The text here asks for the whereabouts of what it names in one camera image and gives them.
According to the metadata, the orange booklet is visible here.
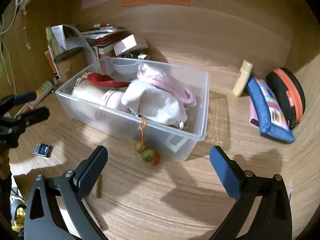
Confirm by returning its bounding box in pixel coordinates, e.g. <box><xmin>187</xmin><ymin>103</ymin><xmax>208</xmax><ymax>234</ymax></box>
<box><xmin>44</xmin><ymin>50</ymin><xmax>59</xmax><ymax>77</ymax></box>

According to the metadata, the olive bead charm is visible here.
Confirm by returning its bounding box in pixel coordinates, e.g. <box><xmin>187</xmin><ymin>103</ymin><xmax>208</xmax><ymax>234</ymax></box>
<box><xmin>132</xmin><ymin>116</ymin><xmax>161</xmax><ymax>166</ymax></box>

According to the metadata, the white drawstring cloth pouch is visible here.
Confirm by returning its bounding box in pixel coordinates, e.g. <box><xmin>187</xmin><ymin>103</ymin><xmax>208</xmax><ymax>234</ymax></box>
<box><xmin>121</xmin><ymin>80</ymin><xmax>188</xmax><ymax>126</ymax></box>

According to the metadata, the pink white small box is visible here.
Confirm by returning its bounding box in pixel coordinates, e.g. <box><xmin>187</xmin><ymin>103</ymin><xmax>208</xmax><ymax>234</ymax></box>
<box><xmin>113</xmin><ymin>34</ymin><xmax>149</xmax><ymax>56</ymax></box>

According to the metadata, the blue patchwork zip pouch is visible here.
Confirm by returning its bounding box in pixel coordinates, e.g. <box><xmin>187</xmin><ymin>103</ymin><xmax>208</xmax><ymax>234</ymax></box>
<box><xmin>247</xmin><ymin>76</ymin><xmax>295</xmax><ymax>143</ymax></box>

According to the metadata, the clear plastic storage bin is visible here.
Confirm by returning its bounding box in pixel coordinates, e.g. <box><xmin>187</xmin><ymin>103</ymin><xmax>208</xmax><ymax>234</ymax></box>
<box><xmin>56</xmin><ymin>57</ymin><xmax>209</xmax><ymax>161</ymax></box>

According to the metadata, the white string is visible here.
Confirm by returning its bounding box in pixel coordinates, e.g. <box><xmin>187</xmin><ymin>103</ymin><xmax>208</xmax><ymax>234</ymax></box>
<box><xmin>0</xmin><ymin>0</ymin><xmax>32</xmax><ymax>95</ymax></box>

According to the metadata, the small white bowl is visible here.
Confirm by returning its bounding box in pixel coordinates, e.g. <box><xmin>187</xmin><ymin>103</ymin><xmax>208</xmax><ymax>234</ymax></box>
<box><xmin>111</xmin><ymin>58</ymin><xmax>139</xmax><ymax>77</ymax></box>

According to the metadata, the black orange round case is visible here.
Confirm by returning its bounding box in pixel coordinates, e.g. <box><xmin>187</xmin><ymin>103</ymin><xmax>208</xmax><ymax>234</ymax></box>
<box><xmin>266</xmin><ymin>68</ymin><xmax>306</xmax><ymax>129</ymax></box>

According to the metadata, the red velvet pouch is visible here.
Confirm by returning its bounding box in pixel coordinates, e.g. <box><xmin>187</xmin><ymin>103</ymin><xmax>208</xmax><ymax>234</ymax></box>
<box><xmin>87</xmin><ymin>73</ymin><xmax>130</xmax><ymax>88</ymax></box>

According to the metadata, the frosted round cosmetic jar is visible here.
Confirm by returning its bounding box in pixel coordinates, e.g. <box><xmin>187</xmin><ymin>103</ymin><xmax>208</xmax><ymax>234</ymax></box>
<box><xmin>72</xmin><ymin>80</ymin><xmax>130</xmax><ymax>113</ymax></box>

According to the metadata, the white paper receipt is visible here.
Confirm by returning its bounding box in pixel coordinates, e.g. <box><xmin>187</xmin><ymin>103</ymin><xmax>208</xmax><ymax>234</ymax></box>
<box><xmin>51</xmin><ymin>24</ymin><xmax>75</xmax><ymax>50</ymax></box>

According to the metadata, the blue card pack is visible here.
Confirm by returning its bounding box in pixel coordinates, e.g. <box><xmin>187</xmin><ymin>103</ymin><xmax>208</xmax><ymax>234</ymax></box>
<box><xmin>33</xmin><ymin>143</ymin><xmax>51</xmax><ymax>158</ymax></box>

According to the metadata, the orange green tube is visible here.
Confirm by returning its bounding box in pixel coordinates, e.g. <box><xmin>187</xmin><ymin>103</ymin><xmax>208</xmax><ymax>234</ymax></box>
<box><xmin>22</xmin><ymin>81</ymin><xmax>53</xmax><ymax>113</ymax></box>

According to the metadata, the cream lotion bottle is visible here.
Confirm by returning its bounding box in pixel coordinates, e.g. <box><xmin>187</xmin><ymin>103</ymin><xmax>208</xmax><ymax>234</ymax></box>
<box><xmin>233</xmin><ymin>60</ymin><xmax>253</xmax><ymax>96</ymax></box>

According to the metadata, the pink rope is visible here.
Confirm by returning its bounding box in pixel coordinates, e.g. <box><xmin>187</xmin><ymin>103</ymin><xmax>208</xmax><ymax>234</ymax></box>
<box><xmin>137</xmin><ymin>62</ymin><xmax>197</xmax><ymax>106</ymax></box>

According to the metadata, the stack of books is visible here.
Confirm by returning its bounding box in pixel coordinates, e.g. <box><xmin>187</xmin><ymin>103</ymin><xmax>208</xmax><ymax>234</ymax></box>
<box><xmin>81</xmin><ymin>23</ymin><xmax>130</xmax><ymax>55</ymax></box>

